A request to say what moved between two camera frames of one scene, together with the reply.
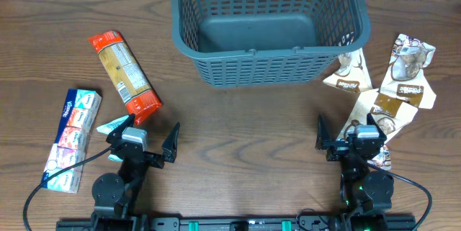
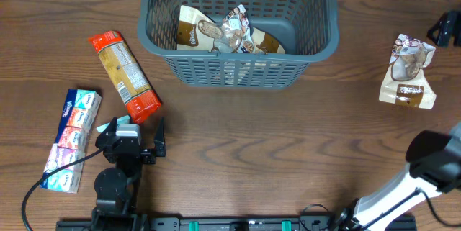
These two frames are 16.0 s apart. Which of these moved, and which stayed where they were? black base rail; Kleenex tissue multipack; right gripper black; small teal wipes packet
Moved: right gripper black
Stayed: small teal wipes packet; Kleenex tissue multipack; black base rail
